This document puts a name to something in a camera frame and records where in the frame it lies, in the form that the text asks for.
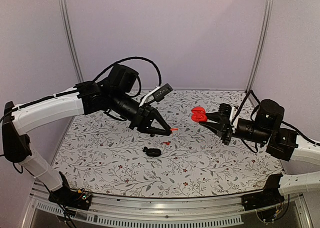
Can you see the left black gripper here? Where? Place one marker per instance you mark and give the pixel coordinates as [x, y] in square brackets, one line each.
[146, 115]

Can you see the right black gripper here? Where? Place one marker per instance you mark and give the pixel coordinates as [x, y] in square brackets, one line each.
[225, 132]

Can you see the red earbud charging case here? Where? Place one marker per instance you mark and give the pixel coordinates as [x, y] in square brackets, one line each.
[198, 114]

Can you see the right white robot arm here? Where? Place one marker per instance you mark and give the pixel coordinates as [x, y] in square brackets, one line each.
[263, 128]

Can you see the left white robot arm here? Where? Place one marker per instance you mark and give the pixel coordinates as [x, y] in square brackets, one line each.
[109, 94]

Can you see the black earbud charging case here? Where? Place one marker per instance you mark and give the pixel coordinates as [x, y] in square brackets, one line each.
[153, 152]

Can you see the floral patterned table mat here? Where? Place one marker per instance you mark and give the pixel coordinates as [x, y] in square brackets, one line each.
[105, 156]

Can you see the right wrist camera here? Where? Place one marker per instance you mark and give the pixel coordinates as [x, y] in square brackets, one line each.
[226, 113]

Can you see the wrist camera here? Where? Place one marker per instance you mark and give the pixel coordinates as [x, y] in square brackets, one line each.
[226, 113]
[156, 95]

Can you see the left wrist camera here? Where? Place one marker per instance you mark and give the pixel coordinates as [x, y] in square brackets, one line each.
[156, 95]

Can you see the aluminium front rail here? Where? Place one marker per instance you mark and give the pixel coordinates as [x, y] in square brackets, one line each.
[121, 211]

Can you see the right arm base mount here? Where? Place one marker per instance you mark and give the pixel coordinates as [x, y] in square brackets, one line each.
[269, 195]

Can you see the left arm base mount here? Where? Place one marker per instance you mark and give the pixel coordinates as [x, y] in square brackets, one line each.
[65, 196]

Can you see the right aluminium frame post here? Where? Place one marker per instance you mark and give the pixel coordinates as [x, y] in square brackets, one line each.
[261, 42]

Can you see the aluminium frame post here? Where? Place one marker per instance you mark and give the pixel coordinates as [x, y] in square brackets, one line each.
[70, 40]
[261, 42]

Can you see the left aluminium frame post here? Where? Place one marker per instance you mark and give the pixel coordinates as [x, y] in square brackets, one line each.
[70, 40]

